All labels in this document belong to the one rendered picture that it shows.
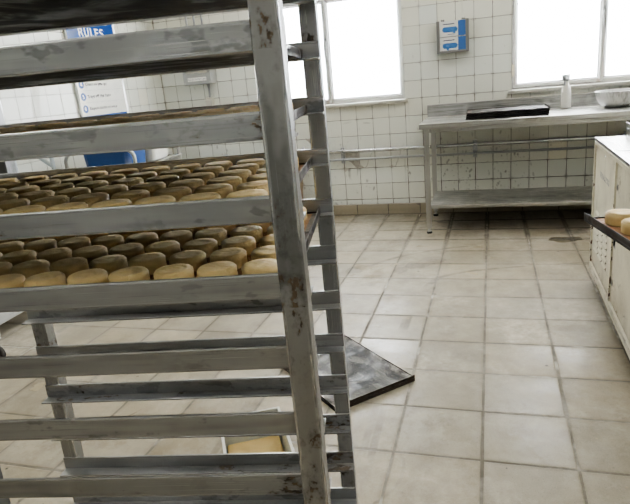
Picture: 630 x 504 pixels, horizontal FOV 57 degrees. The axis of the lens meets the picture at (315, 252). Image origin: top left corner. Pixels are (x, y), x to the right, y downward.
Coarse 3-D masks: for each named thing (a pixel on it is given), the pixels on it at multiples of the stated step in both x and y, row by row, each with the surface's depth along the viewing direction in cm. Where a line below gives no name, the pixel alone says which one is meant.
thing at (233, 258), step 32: (256, 224) 93; (0, 256) 88; (32, 256) 87; (64, 256) 86; (96, 256) 84; (128, 256) 84; (160, 256) 79; (192, 256) 77; (224, 256) 76; (256, 256) 75
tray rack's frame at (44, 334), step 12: (0, 108) 108; (0, 120) 108; (0, 168) 109; (12, 168) 111; (48, 324) 120; (36, 336) 119; (48, 336) 119; (48, 384) 122; (60, 408) 124; (72, 408) 127; (72, 444) 126; (72, 456) 127; (0, 468) 105
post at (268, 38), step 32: (256, 0) 54; (256, 32) 55; (256, 64) 56; (288, 96) 57; (288, 128) 58; (288, 160) 59; (288, 192) 60; (288, 224) 61; (288, 256) 62; (288, 288) 63; (288, 320) 64; (288, 352) 65; (320, 416) 68; (320, 448) 68; (320, 480) 70
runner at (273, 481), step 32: (0, 480) 78; (32, 480) 77; (64, 480) 77; (96, 480) 76; (128, 480) 76; (160, 480) 75; (192, 480) 75; (224, 480) 74; (256, 480) 74; (288, 480) 74
